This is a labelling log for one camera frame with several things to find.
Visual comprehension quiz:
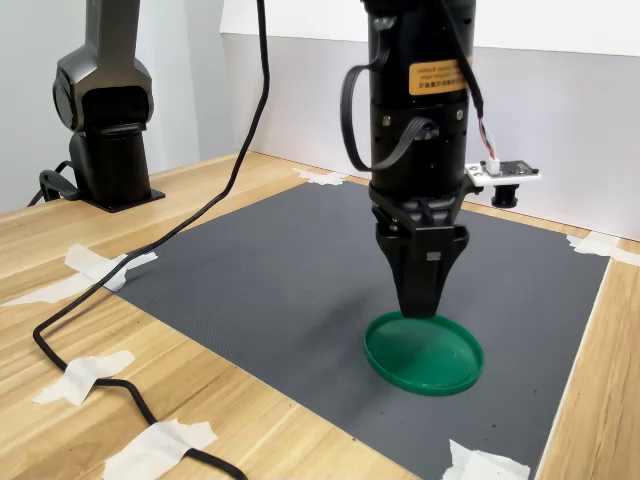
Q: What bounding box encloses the round green lid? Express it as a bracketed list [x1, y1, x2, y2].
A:
[363, 309, 485, 398]

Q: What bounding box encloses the white masking tape piece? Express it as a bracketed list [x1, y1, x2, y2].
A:
[102, 419, 219, 480]
[32, 349, 136, 406]
[0, 243, 160, 309]
[440, 438, 531, 480]
[292, 167, 349, 187]
[565, 232, 640, 265]

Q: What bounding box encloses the dark grey mat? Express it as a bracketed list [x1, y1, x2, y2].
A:
[99, 179, 614, 480]

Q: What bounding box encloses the white partition panel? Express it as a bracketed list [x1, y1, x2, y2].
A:
[219, 0, 374, 182]
[469, 0, 640, 242]

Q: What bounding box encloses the small camera circuit board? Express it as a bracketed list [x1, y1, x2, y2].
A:
[463, 157, 542, 209]

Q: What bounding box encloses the black flat ribbon cable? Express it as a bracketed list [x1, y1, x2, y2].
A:
[339, 17, 441, 172]

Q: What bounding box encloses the long black camera cable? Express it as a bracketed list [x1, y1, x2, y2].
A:
[32, 0, 500, 480]

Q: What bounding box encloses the black base power cable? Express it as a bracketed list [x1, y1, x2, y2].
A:
[27, 159, 81, 207]

